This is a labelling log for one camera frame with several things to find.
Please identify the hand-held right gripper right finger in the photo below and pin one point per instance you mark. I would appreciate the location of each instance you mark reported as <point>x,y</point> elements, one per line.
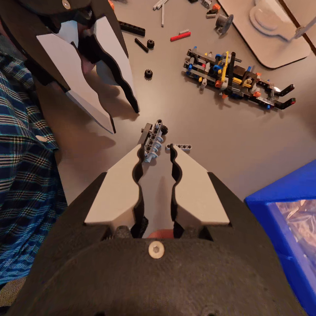
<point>197,195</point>

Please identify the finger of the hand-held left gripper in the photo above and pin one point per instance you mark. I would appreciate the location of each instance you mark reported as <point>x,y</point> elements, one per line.
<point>118,51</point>
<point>64,66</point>

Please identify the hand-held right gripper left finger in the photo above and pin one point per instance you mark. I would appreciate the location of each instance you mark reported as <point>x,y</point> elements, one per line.
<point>116,192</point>

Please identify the small grey lego beam assembly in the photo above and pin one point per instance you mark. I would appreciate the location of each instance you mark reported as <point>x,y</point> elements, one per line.
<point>153,142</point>

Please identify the short black lego axle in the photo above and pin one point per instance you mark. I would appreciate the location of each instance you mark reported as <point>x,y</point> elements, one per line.
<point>141,45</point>

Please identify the long black lego beam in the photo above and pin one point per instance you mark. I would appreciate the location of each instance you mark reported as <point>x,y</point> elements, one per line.
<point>132,29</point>

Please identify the small black lego gear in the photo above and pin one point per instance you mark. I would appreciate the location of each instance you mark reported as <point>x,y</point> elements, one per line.
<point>150,44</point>
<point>148,73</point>

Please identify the small orange lego piece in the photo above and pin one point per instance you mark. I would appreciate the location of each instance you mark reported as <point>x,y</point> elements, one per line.
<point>111,4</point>

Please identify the light grey lego beam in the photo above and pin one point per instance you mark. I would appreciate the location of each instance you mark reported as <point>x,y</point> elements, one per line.
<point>184,147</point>

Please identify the red lego axle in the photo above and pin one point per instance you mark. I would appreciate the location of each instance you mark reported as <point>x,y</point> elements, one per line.
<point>180,36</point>

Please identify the short grey lego axle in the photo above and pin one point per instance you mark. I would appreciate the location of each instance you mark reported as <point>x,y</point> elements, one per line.
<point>184,31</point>

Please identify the light grey lego connector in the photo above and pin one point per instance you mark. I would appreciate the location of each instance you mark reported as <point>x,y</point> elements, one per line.
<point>206,2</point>

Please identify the orange and black lego connector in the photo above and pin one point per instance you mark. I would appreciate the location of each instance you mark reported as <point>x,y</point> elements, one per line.
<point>213,10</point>

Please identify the grey lego wheel hub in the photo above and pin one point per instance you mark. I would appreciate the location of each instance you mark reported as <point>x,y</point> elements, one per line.
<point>223,23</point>

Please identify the large multicoloured lego chassis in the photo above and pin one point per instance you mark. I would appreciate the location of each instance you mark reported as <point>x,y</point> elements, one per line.
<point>237,81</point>

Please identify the person's left hand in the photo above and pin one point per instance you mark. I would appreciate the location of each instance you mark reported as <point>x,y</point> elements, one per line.
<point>87,68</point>

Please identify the blue plastic bin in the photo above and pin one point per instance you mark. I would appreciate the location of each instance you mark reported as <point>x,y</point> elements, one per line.
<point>266,222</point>

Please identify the blue plaid shirt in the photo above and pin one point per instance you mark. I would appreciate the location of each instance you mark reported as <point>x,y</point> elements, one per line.
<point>27,172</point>

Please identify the crumpled clear plastic bag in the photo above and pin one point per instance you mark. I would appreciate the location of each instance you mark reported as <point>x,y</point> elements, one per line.
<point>298,229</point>

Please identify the white plastic stand base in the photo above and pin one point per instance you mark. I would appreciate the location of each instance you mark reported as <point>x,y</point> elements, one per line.
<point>266,19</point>

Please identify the beige board with dark edge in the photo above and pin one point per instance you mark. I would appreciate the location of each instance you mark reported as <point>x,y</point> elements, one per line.
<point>279,54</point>

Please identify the thin metal stand rod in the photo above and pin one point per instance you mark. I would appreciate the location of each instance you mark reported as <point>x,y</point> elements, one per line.
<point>305,28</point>

